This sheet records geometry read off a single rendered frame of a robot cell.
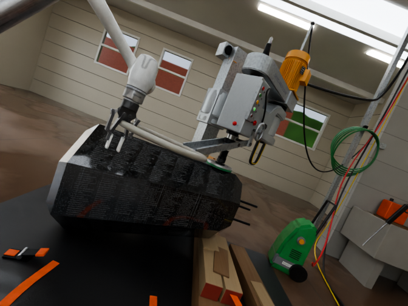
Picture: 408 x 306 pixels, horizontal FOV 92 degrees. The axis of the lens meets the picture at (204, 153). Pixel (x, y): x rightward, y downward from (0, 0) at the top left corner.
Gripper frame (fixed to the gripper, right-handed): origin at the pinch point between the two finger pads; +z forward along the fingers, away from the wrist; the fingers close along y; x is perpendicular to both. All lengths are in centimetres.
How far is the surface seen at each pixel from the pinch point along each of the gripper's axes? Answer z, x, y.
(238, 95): -59, 15, 72
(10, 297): 85, 10, -14
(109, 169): 21.6, 31.0, 12.7
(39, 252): 79, 33, -5
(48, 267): 84, 26, 1
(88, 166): 24.2, 35.2, 2.4
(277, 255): 60, -12, 189
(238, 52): -123, 82, 109
